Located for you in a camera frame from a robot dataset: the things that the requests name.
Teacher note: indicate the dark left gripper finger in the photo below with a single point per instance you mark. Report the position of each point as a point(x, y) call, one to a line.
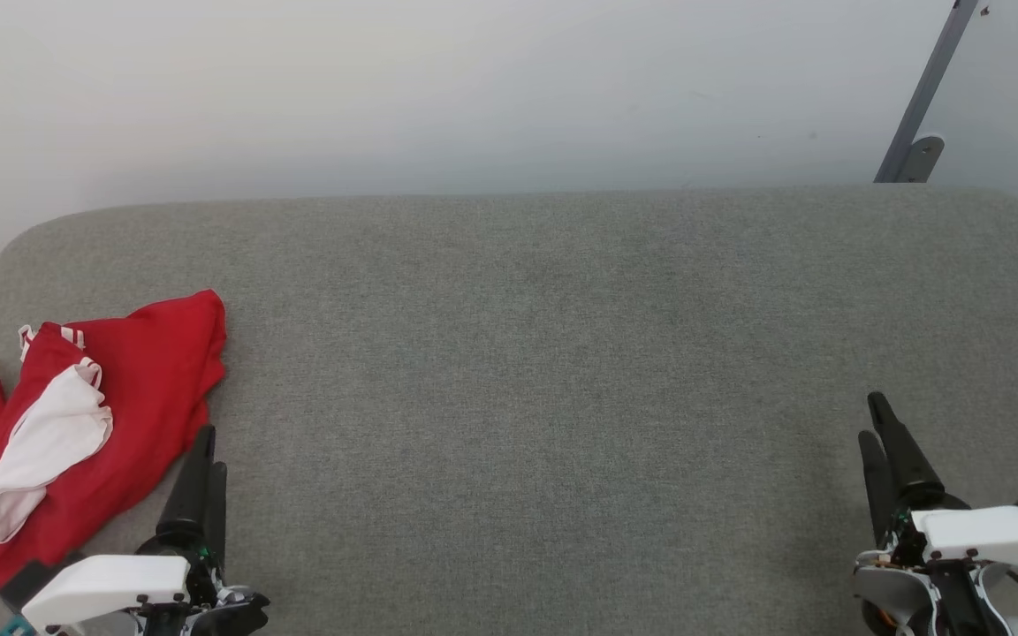
point(217, 512)
point(189, 486)

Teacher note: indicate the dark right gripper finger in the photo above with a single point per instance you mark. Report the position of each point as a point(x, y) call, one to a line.
point(907, 459)
point(876, 486)

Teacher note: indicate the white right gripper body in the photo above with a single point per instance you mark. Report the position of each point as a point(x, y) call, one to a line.
point(986, 534)

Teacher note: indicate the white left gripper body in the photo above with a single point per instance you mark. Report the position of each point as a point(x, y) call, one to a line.
point(111, 583)

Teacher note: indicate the red white basketball jersey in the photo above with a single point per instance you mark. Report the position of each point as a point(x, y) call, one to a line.
point(155, 371)

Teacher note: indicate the grey fabric sofa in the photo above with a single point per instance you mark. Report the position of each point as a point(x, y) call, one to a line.
point(562, 371)

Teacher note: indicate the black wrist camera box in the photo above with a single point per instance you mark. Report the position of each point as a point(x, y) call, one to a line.
point(32, 579)

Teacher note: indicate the grey metal post bracket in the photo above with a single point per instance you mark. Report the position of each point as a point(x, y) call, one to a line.
point(923, 159)

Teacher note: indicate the grey metal post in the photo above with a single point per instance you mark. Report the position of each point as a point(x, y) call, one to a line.
point(924, 88)

